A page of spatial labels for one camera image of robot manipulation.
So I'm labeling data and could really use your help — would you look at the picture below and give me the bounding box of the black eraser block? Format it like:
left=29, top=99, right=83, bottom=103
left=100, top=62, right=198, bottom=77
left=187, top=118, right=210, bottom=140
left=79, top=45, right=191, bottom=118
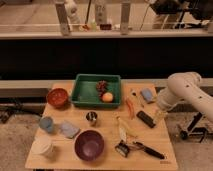
left=137, top=111, right=155, bottom=128

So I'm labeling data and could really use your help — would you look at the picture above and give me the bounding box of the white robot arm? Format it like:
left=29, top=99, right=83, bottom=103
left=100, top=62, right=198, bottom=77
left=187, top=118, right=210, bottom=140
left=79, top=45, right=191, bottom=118
left=156, top=72, right=213, bottom=123

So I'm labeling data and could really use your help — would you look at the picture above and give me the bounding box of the green plastic tray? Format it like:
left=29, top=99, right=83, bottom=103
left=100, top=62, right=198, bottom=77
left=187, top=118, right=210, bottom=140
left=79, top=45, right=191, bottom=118
left=70, top=74, right=121, bottom=109

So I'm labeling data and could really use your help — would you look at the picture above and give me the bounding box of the blue sponge block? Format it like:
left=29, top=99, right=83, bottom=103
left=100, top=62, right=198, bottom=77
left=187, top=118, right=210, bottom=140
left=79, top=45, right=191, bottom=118
left=141, top=88, right=155, bottom=103

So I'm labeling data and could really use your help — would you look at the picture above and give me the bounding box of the orange carrot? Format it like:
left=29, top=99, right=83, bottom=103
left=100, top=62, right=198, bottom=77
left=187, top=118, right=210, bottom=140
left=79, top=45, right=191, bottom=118
left=125, top=98, right=135, bottom=119

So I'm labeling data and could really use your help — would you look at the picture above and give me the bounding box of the white yellow banana toy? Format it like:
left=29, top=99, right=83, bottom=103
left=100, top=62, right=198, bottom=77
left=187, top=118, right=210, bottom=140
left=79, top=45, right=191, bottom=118
left=116, top=116, right=137, bottom=142

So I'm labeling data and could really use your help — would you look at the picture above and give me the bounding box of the black binder clip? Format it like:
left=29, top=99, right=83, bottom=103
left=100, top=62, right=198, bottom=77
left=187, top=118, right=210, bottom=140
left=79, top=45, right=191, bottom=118
left=115, top=140, right=130, bottom=157

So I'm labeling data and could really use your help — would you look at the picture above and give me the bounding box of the orange fruit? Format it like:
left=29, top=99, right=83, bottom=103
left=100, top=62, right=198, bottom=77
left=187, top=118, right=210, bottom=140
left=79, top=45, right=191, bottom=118
left=102, top=92, right=114, bottom=102

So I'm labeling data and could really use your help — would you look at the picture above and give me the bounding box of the dark red grape bunch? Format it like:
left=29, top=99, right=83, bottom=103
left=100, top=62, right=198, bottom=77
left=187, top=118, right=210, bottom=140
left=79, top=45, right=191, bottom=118
left=96, top=80, right=108, bottom=96

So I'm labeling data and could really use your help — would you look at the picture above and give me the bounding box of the small metal cup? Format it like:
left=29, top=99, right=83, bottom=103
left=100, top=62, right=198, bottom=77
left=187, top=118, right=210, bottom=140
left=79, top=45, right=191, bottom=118
left=86, top=111, right=98, bottom=126

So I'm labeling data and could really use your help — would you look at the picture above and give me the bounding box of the purple bowl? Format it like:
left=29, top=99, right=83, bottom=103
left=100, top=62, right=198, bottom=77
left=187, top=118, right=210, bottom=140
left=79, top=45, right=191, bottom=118
left=74, top=130, right=104, bottom=161

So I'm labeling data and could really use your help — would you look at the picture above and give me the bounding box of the light blue sponge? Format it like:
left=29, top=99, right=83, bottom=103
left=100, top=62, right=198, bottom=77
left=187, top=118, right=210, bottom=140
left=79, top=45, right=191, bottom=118
left=60, top=121, right=80, bottom=139

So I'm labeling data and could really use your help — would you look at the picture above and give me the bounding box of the red bowl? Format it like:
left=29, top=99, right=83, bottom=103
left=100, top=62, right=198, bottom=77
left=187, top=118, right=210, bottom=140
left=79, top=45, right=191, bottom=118
left=46, top=88, right=68, bottom=108

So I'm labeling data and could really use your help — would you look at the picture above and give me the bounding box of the blue cup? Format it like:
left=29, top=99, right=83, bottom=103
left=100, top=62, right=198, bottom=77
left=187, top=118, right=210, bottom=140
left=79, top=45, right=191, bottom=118
left=39, top=117, right=54, bottom=133

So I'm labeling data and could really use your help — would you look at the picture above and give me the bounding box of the white bottle figure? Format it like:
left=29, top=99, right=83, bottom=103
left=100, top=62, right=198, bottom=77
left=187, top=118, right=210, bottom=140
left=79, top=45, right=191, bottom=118
left=65, top=0, right=80, bottom=30

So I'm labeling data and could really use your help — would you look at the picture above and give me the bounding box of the black handled peeler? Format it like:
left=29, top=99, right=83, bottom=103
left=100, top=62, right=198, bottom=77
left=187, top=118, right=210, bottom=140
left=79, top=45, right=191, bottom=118
left=133, top=142, right=165, bottom=159

